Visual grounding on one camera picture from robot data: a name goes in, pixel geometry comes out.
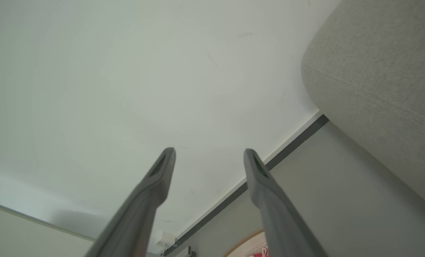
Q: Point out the red fleece clothing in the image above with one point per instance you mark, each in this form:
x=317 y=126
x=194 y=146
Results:
x=260 y=253

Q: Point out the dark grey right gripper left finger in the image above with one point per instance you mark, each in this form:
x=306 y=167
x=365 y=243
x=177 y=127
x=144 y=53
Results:
x=141 y=207

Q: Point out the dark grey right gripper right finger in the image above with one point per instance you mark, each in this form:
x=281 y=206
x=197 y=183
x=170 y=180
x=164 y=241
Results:
x=276 y=217

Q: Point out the woven laundry basket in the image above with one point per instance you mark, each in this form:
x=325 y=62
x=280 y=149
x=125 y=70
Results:
x=246 y=244

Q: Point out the beige fabric sofa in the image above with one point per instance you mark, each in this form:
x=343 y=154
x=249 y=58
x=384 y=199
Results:
x=383 y=89

